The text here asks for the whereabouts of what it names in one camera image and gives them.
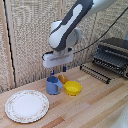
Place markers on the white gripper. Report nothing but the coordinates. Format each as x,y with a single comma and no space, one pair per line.
57,59

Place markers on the cobalt blue cup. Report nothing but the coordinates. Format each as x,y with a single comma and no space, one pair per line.
53,85

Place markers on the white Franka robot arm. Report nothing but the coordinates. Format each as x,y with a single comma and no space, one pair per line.
65,28

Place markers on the small orange cup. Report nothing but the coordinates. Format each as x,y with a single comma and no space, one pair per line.
62,78

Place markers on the yellow plastic bowl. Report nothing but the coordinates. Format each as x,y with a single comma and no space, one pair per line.
72,88

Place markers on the white patterned plate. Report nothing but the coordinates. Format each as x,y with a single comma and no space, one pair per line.
27,105

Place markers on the black toaster oven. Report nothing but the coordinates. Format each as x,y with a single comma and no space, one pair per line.
113,55

